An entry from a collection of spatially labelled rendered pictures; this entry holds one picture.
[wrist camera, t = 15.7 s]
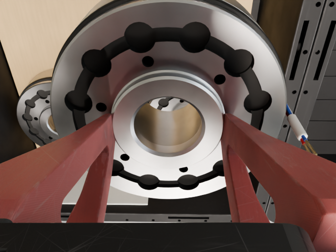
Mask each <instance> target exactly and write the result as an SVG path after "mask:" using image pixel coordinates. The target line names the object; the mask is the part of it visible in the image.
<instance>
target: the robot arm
mask: <svg viewBox="0 0 336 252"><path fill-rule="evenodd" d="M115 142H116V140H115V136H114V130H113V122H112V114H111V113H106V114H104V115H102V116H100V117H99V118H97V119H95V120H94V121H92V122H90V123H88V124H87V125H85V126H83V127H82V128H80V129H78V130H76V131H75V132H73V133H71V134H69V135H67V136H65V137H62V138H60V139H58V140H55V141H53V142H50V143H48V144H46V145H43V146H41V147H39V148H36V149H34V150H31V151H29V152H27V153H24V154H22V155H19V156H17V157H15V158H12V159H10V160H7V161H5V162H3V163H0V252H336V163H334V162H332V161H330V160H327V159H325V158H322V157H320V156H318V155H315V154H313V153H310V152H308V151H306V150H303V149H301V148H298V147H296V146H294V145H291V144H289V143H286V142H284V141H281V140H279V139H277V138H274V137H272V136H270V135H267V134H266V133H264V132H262V131H260V130H258V129H257V128H255V127H253V126H252V125H250V124H248V123H246V122H245V121H243V120H241V119H240V118H238V117H236V116H234V115H233V114H231V113H225V114H224V123H223V132H222V137H221V141H220V142H221V151H222V161H223V170H224V178H225V184H226V190H227V196H228V202H229V208H230V214H231V220H232V222H104V220H105V214H106V208H107V202H108V196H109V190H110V184H111V178H112V170H113V161H114V151H115ZM88 168H89V170H88V173H87V176H86V179H85V182H84V185H83V188H82V191H81V194H80V196H79V198H78V201H77V202H76V204H75V206H74V208H73V210H72V212H71V214H70V216H69V218H68V219H67V221H66V222H62V221H61V208H62V204H63V200H64V198H65V197H66V196H67V194H68V193H69V192H70V191H71V189H72V188H73V187H74V186H75V184H76V183H77V182H78V181H79V179H80V178H81V177H82V176H83V174H84V173H85V172H86V171H87V169H88ZM247 168H248V169H249V170H250V171H251V173H252V174H253V175H254V176H255V178H256V179H257V180H258V181H259V183H260V184H261V185H262V186H263V188H264V189H265V190H266V191H267V193H268V194H269V195H270V196H271V198H272V200H273V202H274V206H275V221H274V223H270V221H269V219H268V217H267V215H266V214H265V212H264V210H263V208H262V206H261V204H260V202H259V200H258V198H257V196H256V193H255V191H254V188H253V185H252V182H251V179H250V176H249V173H248V170H247Z"/></svg>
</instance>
